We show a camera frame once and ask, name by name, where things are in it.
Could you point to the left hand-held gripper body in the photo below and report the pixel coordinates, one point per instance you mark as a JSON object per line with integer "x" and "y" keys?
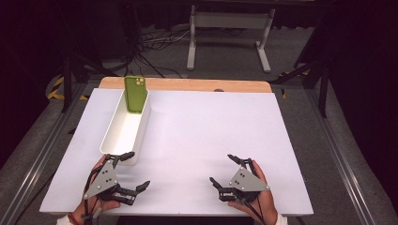
{"x": 104, "y": 181}

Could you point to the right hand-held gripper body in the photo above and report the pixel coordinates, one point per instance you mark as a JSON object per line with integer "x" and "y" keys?
{"x": 247, "y": 181}

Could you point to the white plastic storage bin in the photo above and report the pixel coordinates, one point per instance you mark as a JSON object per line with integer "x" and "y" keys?
{"x": 123, "y": 134}

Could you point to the green phone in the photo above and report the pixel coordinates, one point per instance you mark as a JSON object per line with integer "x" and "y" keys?
{"x": 135, "y": 95}

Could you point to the person's left hand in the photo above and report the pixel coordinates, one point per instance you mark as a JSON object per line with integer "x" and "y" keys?
{"x": 100, "y": 206}

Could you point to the person's right hand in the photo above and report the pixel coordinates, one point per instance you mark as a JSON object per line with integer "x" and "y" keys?
{"x": 264, "y": 204}

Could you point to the white table board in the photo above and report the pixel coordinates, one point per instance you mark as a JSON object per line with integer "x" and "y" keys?
{"x": 203, "y": 131}

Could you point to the wooden table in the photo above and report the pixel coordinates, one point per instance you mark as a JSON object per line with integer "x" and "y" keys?
{"x": 194, "y": 84}

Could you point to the black tripod stand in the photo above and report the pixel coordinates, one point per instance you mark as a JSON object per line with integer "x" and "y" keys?
{"x": 324, "y": 90}
{"x": 67, "y": 84}

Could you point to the yellow black floor tape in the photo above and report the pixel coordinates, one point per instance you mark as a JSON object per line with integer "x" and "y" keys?
{"x": 56, "y": 92}

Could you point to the aluminium floor rail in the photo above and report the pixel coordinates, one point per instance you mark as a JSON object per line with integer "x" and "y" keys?
{"x": 341, "y": 159}
{"x": 34, "y": 168}

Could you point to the white metal stand frame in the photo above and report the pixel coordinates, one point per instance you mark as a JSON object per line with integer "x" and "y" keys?
{"x": 230, "y": 21}

